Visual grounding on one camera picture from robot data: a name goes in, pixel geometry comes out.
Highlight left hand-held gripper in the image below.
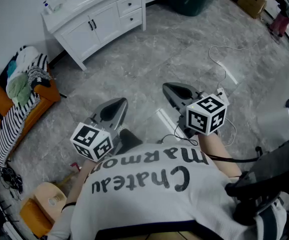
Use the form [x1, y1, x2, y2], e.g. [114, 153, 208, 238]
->
[70, 97, 129, 163]

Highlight black shoulder bag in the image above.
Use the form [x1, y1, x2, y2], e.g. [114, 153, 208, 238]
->
[224, 137, 289, 226]

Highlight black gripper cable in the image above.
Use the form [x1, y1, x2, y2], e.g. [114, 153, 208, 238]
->
[156, 123, 263, 164]

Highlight dark green bathtub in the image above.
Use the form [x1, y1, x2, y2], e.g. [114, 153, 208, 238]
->
[163, 0, 222, 17]

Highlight white power adapter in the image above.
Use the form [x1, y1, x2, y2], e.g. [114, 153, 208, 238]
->
[215, 87, 230, 106]

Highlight white cabinet door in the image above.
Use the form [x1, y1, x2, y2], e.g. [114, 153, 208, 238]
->
[88, 1, 122, 45]
[59, 16, 102, 61]

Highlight black wristband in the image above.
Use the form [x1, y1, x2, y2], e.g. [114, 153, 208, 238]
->
[61, 201, 77, 212]

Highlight orange sofa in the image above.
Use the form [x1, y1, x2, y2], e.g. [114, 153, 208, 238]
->
[0, 66, 62, 167]

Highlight orange cushion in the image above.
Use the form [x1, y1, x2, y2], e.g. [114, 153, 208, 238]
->
[19, 197, 54, 239]

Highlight white fluffy blanket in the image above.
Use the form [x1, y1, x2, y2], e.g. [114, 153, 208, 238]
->
[5, 45, 40, 85]

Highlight white floor cable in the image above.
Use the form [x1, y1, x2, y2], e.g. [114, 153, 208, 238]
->
[208, 41, 260, 149]

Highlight person's left forearm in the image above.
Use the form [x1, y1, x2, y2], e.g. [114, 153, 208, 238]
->
[63, 158, 97, 211]

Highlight white printed t-shirt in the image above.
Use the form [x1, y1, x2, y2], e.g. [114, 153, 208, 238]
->
[46, 143, 288, 240]

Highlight cardboard box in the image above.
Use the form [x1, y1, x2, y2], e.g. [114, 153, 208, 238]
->
[236, 0, 267, 19]

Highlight black cable tangle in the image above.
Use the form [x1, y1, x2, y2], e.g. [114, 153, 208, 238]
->
[0, 166, 24, 195]

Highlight person's right forearm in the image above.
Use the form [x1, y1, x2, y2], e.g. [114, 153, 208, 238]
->
[196, 132, 243, 179]

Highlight white vanity cabinet with sink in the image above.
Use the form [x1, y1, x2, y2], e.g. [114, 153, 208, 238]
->
[40, 0, 147, 72]

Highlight clear bottle with blue pump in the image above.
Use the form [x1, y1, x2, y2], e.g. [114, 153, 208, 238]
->
[43, 0, 53, 15]

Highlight pale green cloth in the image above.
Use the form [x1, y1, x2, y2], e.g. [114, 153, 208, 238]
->
[6, 73, 33, 106]

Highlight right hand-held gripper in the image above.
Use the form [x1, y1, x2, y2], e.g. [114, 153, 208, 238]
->
[162, 82, 229, 140]

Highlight teal cloth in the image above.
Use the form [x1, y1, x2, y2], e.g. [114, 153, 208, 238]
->
[6, 60, 18, 77]

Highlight person's black trousers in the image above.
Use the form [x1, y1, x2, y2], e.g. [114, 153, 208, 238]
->
[119, 128, 143, 150]

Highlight black white striped blanket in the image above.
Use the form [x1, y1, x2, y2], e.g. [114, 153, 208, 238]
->
[0, 91, 43, 167]

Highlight round wooden stool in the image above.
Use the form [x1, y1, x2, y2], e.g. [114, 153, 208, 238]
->
[33, 171, 77, 225]

